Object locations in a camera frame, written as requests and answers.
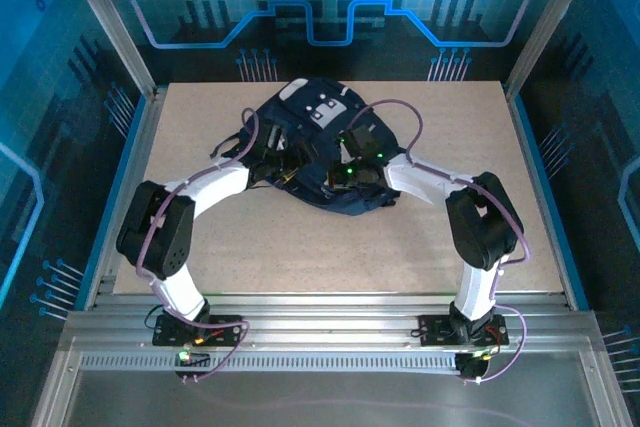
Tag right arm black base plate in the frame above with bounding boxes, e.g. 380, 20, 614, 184
418, 314, 509, 348

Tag navy blue student backpack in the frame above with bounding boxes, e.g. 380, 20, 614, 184
209, 77, 407, 218

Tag aluminium frame post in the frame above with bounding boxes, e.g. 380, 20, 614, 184
503, 0, 604, 98
54, 0, 159, 101

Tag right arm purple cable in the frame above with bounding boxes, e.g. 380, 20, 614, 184
347, 98, 531, 384

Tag aluminium front rail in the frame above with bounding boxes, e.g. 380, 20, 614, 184
59, 292, 604, 351

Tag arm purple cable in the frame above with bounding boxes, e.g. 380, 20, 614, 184
135, 107, 262, 384
347, 98, 531, 384

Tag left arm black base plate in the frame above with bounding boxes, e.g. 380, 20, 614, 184
152, 314, 244, 348

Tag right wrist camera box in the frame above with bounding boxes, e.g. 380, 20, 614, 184
343, 124, 387, 158

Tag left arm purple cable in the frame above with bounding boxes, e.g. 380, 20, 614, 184
135, 107, 262, 384

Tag slotted cable duct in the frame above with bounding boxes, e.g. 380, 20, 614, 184
78, 354, 464, 374

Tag aluminium side rail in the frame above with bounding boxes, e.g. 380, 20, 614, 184
82, 88, 166, 311
504, 86, 591, 311

